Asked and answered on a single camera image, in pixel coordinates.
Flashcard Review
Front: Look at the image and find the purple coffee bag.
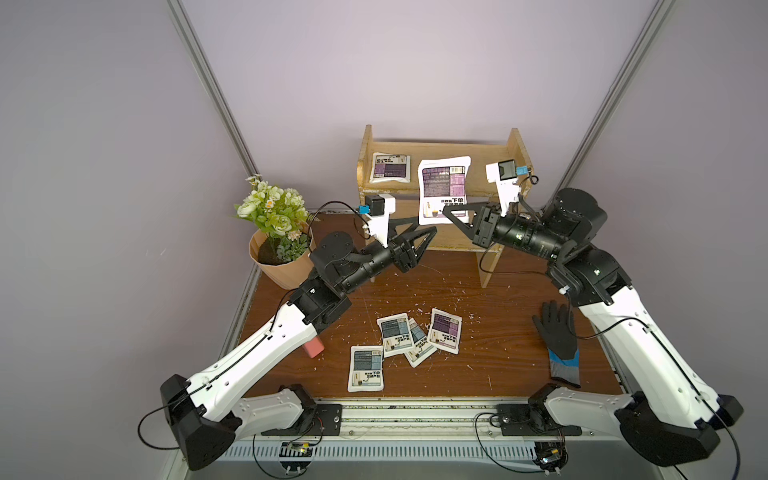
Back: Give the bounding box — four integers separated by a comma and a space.
370, 152, 411, 183
418, 156, 471, 225
427, 308, 463, 355

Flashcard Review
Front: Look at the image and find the blue coffee bag one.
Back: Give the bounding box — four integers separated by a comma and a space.
377, 313, 414, 358

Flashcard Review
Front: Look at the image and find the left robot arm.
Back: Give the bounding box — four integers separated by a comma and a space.
160, 223, 437, 471

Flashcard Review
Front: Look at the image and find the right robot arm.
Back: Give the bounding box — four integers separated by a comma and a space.
443, 188, 744, 467

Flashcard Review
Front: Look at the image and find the wooden two-tier shelf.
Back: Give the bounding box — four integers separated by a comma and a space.
356, 125, 533, 288

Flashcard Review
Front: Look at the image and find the blue coffee bag two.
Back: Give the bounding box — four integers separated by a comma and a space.
404, 318, 437, 368

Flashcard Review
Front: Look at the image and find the blue coffee bag three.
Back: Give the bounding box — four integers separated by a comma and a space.
347, 346, 384, 393

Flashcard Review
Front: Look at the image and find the beige paper plant pot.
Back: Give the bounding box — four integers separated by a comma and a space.
249, 230, 314, 290

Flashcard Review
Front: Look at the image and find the green artificial flower plant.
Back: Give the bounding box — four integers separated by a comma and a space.
235, 175, 311, 265

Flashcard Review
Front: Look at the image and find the black work glove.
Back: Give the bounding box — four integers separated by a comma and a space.
532, 300, 581, 388

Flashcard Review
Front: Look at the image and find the pink small scoop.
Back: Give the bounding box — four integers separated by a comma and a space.
302, 337, 325, 358

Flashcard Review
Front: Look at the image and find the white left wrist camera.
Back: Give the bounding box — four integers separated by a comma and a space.
359, 193, 396, 247

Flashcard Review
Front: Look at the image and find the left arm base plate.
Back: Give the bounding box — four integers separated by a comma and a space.
261, 403, 343, 437

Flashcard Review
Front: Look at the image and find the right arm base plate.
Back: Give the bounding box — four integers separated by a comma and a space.
490, 403, 582, 437

